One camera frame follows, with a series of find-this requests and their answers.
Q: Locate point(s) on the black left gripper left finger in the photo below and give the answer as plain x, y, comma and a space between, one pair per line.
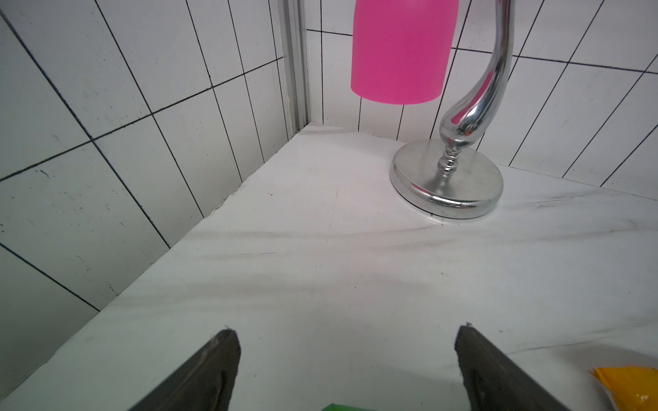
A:
204, 382

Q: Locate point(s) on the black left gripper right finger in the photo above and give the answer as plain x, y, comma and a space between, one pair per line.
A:
493, 381

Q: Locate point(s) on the yellow tea bag packet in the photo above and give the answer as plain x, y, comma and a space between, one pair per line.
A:
630, 388

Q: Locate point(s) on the green chips snack bag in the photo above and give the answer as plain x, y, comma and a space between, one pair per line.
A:
342, 407

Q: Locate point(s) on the chrome glass holder stand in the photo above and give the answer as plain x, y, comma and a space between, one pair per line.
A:
447, 177

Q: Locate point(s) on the pink plastic wine glass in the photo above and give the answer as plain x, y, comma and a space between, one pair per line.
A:
401, 49

